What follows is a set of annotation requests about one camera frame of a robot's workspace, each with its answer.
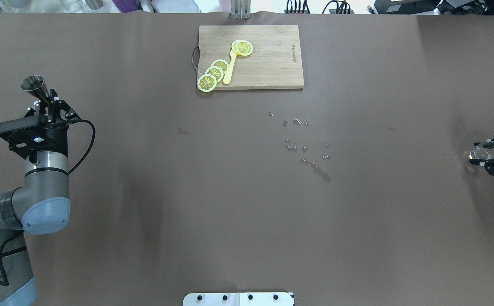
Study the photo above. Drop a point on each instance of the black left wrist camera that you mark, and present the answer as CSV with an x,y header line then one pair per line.
x,y
23,135

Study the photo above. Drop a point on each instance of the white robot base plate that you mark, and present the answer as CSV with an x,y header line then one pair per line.
x,y
239,299

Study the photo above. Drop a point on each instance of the aluminium camera post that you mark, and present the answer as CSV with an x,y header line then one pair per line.
x,y
241,10

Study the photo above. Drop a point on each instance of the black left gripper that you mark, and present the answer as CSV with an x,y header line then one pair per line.
x,y
58,139

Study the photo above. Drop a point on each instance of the lemon slice upper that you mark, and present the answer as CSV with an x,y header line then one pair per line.
x,y
221,63

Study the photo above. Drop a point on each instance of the wooden cutting board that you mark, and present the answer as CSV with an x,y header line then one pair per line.
x,y
275,63

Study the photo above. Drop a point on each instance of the yellow plastic spoon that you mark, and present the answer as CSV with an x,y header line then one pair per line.
x,y
226,80

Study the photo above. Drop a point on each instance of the steel double jigger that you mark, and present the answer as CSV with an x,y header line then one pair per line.
x,y
35,86

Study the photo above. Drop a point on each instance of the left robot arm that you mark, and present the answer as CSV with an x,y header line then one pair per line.
x,y
42,205

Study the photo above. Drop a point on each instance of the lemon slice middle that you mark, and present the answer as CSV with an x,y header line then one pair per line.
x,y
216,72

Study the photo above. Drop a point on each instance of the small clear glass cup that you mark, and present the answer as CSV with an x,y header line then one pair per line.
x,y
482,151

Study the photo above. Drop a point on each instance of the lemon slice on spoon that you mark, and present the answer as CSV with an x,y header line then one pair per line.
x,y
242,47

